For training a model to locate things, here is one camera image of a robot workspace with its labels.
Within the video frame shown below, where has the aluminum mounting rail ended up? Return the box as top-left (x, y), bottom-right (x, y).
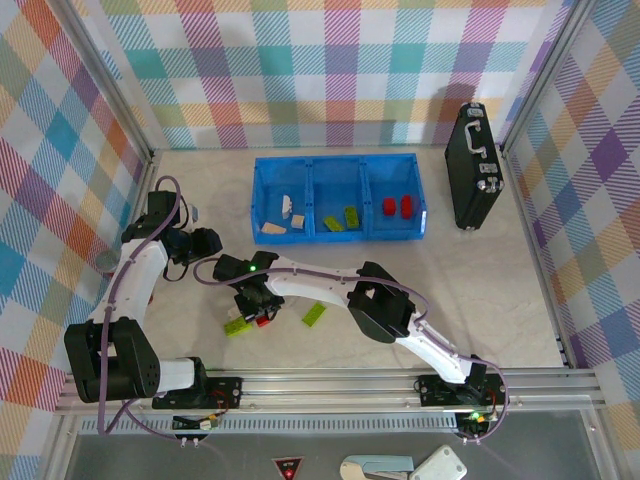
top-left (54, 367), bottom-right (601, 417)

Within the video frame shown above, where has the red triangle warning sign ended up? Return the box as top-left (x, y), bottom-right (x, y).
top-left (272, 455), bottom-right (305, 480)

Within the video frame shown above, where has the black briefcase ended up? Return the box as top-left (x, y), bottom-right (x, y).
top-left (444, 102), bottom-right (505, 231)

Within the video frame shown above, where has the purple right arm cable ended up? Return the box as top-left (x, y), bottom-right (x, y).
top-left (193, 257), bottom-right (511, 444)

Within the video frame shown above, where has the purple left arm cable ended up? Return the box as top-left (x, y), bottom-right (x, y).
top-left (97, 175), bottom-right (184, 442)

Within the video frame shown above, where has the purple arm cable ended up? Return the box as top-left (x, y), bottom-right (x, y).
top-left (97, 175), bottom-right (184, 442)
top-left (193, 257), bottom-right (511, 444)

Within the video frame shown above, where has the small controller board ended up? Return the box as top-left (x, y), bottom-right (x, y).
top-left (172, 413), bottom-right (221, 433)
top-left (455, 410), bottom-right (491, 442)

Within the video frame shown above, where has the white and blue tool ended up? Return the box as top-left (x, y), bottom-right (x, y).
top-left (339, 453), bottom-right (416, 480)

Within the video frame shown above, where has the gray round cap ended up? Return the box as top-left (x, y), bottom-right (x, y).
top-left (94, 251), bottom-right (121, 274)

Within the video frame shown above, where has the white rounded box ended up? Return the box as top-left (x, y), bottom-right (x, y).
top-left (409, 444), bottom-right (469, 480)

